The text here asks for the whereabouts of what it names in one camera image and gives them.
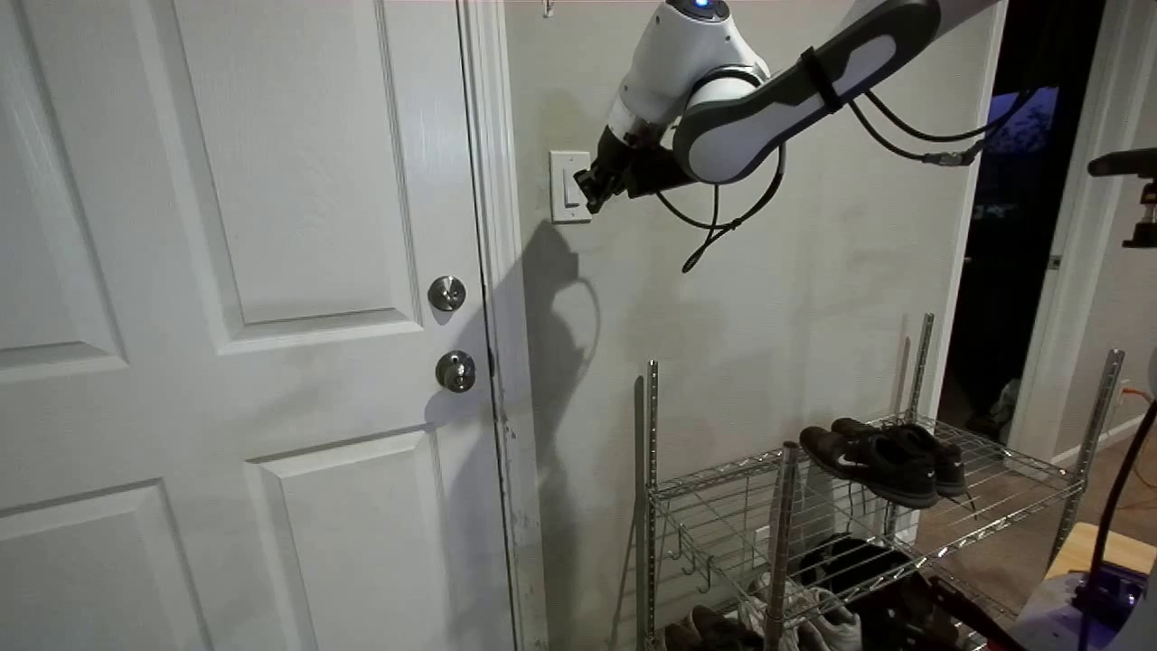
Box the silver round door knob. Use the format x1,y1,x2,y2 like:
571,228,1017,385
434,346,480,399

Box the white shoe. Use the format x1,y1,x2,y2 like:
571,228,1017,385
742,575,867,651

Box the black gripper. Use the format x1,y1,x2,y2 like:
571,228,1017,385
576,122,699,216

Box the black camera on stand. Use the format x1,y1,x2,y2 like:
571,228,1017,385
1085,144,1157,253

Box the dark brown shoe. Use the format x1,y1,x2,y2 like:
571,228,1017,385
657,599,767,651

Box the black sandals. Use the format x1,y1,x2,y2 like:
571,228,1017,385
793,531,923,603

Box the white panel door with knob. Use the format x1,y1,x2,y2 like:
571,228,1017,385
0,0,519,651

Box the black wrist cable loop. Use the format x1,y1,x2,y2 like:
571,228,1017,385
652,87,1041,279

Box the light wooden box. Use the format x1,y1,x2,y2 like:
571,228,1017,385
1044,517,1157,582

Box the thick black cable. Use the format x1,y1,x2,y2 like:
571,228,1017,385
1079,394,1157,606

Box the black sneaker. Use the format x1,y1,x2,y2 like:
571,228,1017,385
828,411,974,500
797,423,944,512

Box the chrome wire shelf rack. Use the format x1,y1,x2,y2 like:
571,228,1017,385
627,309,1133,651

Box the silver deadbolt lock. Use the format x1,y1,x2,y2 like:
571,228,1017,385
424,271,470,318

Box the black cable strap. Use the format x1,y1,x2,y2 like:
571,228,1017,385
797,42,850,121

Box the white wall light switch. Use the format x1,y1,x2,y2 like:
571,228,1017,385
550,144,598,228

